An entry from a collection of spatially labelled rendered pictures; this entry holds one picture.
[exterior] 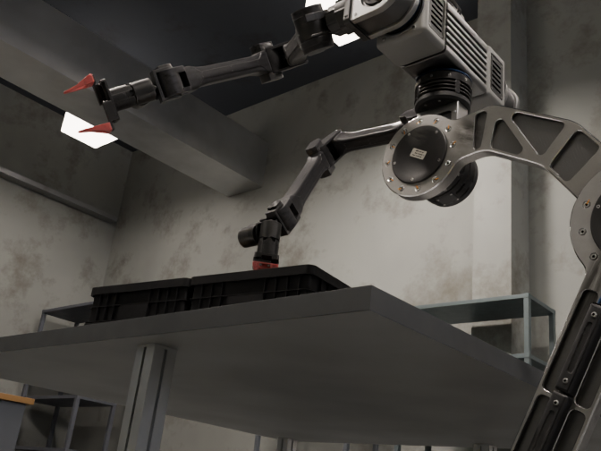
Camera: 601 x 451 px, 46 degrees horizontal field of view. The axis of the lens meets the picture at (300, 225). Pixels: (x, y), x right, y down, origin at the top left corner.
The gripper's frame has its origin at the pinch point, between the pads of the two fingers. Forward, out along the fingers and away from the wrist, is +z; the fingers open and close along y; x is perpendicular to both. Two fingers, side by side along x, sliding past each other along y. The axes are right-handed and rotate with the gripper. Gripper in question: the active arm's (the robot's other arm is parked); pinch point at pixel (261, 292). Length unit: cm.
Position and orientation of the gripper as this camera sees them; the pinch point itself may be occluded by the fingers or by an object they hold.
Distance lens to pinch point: 186.7
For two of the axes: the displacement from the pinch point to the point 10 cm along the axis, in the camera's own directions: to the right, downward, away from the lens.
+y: 0.8, -3.8, -9.2
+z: -1.1, 9.2, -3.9
